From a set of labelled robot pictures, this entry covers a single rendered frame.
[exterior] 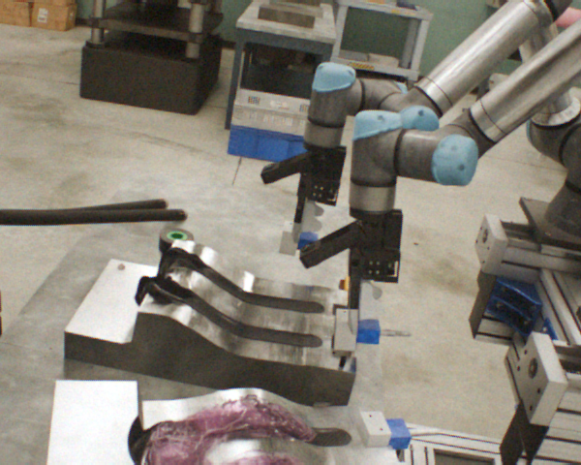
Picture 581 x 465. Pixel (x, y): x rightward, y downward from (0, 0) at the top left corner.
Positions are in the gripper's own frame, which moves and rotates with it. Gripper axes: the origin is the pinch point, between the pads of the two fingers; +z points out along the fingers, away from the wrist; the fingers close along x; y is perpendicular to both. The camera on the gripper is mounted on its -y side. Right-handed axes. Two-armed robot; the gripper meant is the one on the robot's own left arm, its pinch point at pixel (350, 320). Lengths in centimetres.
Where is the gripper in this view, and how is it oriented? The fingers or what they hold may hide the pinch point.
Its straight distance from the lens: 113.3
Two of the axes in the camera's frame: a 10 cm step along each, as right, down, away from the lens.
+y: 10.0, 0.6, -0.5
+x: 0.7, -3.1, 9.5
